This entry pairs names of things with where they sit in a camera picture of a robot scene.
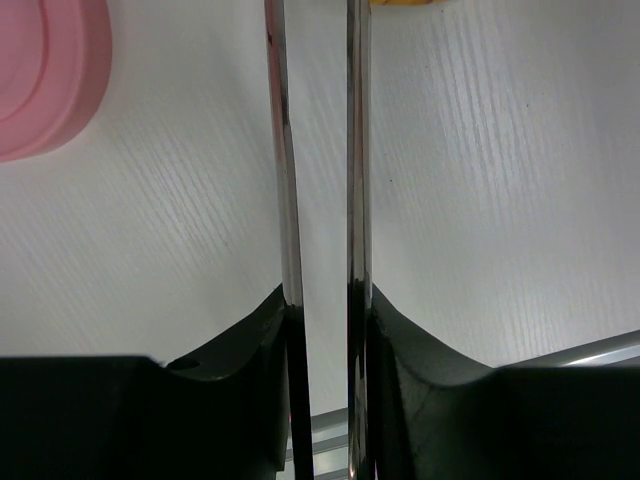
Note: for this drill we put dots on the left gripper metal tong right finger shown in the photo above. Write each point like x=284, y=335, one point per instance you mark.
x=359, y=235

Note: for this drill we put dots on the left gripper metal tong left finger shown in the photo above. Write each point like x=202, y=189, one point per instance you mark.
x=292, y=278

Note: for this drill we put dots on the orange woven plate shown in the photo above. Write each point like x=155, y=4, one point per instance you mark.
x=404, y=3

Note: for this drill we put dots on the pink round lid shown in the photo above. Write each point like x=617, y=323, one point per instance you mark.
x=56, y=59

